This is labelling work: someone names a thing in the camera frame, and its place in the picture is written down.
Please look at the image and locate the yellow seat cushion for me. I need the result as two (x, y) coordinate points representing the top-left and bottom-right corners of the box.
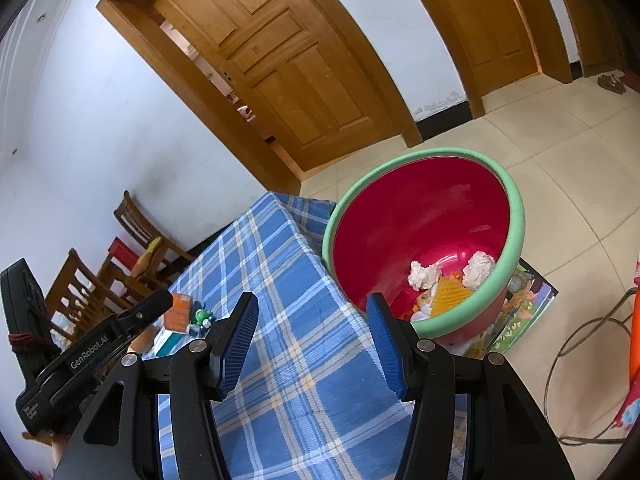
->
(131, 236), (165, 278)

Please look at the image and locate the red bin with green rim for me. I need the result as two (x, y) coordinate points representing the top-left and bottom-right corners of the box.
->
(322, 147), (526, 358)

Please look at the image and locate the grey floor cable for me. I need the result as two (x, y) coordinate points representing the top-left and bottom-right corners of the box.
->
(544, 287), (640, 447)

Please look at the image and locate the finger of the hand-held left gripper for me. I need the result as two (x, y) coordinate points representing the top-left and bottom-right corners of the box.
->
(114, 290), (174, 334)

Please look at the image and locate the wooden chair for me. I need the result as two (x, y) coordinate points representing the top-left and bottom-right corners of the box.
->
(114, 191), (197, 281)
(45, 249), (132, 342)

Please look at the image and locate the pink patterned cloth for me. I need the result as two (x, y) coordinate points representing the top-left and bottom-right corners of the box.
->
(614, 390), (640, 431)

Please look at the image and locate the colourful picture book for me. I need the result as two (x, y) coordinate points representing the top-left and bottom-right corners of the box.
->
(467, 259), (560, 359)

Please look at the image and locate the yellow foam fruit net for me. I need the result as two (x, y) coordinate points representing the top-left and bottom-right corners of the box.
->
(431, 279), (473, 317)

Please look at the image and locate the teal and white box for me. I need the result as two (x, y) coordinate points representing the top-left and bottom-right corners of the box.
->
(152, 330), (189, 359)

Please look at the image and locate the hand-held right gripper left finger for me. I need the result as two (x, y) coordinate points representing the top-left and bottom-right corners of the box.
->
(52, 291), (260, 480)

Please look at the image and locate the blue plaid tablecloth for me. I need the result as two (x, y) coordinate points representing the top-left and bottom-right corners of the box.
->
(155, 191), (471, 480)

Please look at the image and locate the orange plastic tube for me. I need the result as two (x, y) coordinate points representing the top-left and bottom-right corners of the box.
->
(629, 290), (640, 382)

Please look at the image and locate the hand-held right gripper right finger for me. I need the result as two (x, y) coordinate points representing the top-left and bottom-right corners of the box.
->
(366, 292), (576, 480)

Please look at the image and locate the dark shoe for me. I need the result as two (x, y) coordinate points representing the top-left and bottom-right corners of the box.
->
(597, 74), (628, 95)

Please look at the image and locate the wooden door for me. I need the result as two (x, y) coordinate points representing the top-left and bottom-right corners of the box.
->
(150, 0), (373, 163)
(417, 0), (541, 81)

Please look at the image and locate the wooden door frame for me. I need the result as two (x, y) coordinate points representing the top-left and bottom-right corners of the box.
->
(97, 0), (423, 196)
(395, 0), (573, 118)

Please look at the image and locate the orange cardboard box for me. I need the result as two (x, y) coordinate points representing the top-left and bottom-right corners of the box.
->
(164, 294), (195, 333)

